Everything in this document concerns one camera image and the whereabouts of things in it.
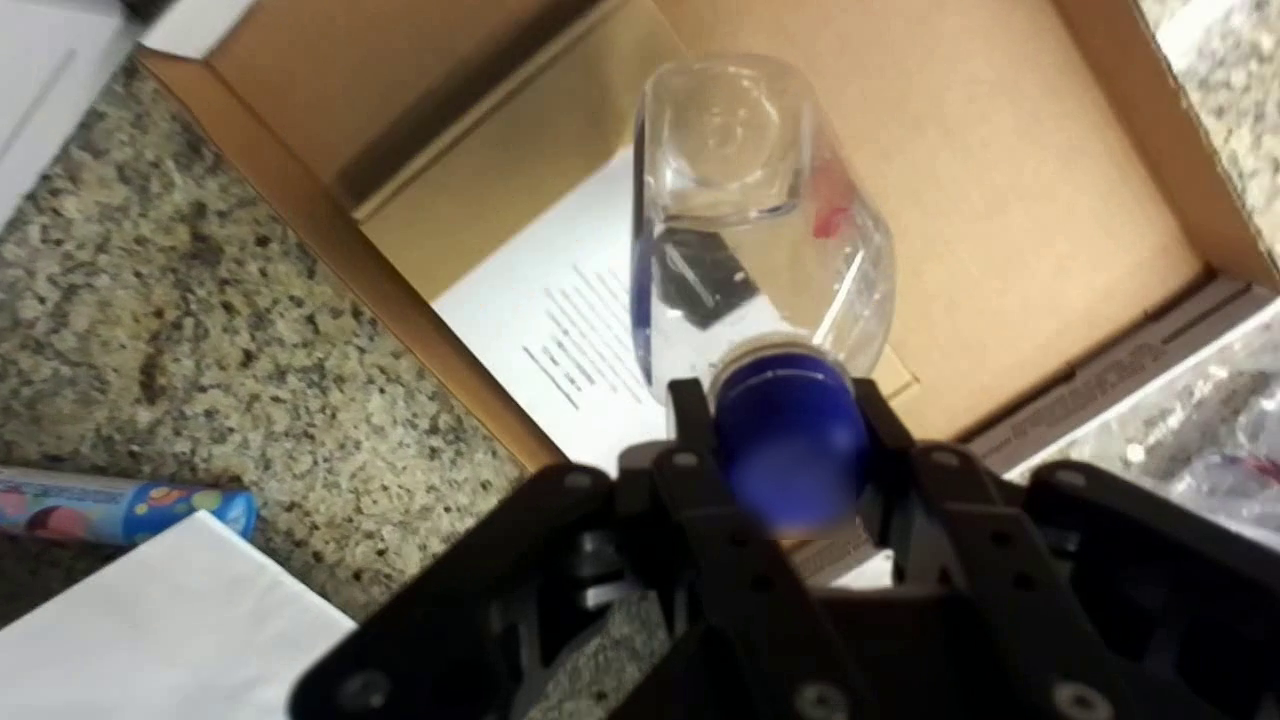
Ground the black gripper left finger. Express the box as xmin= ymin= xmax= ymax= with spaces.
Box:
xmin=665 ymin=374 xmax=751 ymax=534

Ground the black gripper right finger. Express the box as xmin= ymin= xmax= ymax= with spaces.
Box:
xmin=850 ymin=374 xmax=934 ymax=534

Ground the clear bottle blue cap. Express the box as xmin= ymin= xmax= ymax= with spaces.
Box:
xmin=626 ymin=50 xmax=901 ymax=533

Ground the white printed paper sheet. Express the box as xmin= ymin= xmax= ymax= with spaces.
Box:
xmin=432 ymin=143 xmax=922 ymax=472

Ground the clear plastic bag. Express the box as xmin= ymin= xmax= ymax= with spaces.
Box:
xmin=1005 ymin=296 xmax=1280 ymax=552

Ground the flat tan cardboard tray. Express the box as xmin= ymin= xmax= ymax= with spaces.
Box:
xmin=137 ymin=0 xmax=1280 ymax=475

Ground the blue printed tube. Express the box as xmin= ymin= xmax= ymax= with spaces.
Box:
xmin=0 ymin=463 xmax=263 ymax=552

